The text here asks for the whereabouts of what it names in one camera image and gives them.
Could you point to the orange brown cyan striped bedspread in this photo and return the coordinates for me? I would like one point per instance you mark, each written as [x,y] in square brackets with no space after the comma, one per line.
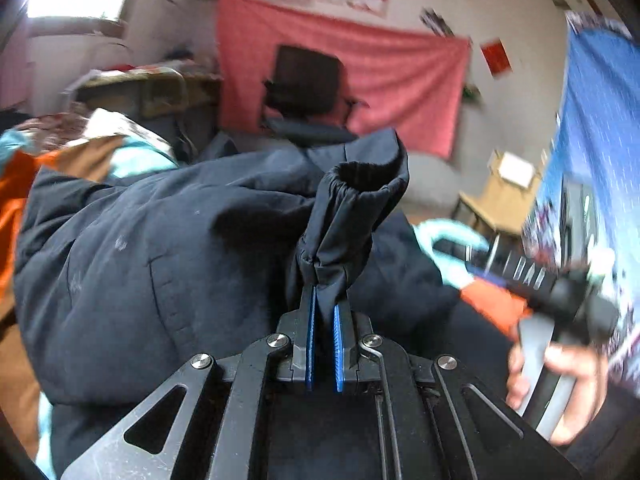
[15,185]

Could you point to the black office chair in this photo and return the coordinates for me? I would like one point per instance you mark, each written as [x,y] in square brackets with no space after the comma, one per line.
[305,85]

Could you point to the floral patterned blanket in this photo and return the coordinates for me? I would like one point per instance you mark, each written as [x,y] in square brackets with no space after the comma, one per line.
[55,127]

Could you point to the small green wall ornament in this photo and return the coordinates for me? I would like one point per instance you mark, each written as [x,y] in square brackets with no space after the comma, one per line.
[472,95]

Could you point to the cluttered wooden desk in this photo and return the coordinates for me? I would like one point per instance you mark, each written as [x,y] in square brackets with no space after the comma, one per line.
[150,90]

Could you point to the pink window curtain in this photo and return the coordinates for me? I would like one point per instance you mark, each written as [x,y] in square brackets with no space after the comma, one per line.
[12,70]

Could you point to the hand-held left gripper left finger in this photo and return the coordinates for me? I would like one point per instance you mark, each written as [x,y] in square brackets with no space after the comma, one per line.
[311,342]

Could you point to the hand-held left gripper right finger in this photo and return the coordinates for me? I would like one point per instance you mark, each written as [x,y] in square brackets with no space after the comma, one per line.
[340,347]

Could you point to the person's right hand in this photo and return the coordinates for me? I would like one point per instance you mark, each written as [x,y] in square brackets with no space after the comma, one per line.
[575,370]

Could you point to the navy padded jacket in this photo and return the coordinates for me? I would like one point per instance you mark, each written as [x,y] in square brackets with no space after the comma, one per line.
[175,260]

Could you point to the blue printed curtain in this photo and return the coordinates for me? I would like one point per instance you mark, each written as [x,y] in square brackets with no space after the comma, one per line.
[605,135]

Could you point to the small dark wall picture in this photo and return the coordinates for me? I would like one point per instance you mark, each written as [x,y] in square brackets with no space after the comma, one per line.
[435,22]

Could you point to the red paper wall decoration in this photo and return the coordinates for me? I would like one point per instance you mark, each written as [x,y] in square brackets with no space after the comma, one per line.
[495,57]

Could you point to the person's right forearm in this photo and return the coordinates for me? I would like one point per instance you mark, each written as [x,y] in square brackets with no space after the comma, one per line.
[600,455]

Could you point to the red checked wall cloth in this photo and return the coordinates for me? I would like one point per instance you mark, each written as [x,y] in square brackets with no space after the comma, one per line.
[400,70]

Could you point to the light wooden stool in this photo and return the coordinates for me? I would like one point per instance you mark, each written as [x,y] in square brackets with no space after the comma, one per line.
[505,195]

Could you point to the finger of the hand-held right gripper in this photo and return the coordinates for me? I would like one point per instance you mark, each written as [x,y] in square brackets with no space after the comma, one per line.
[465,260]

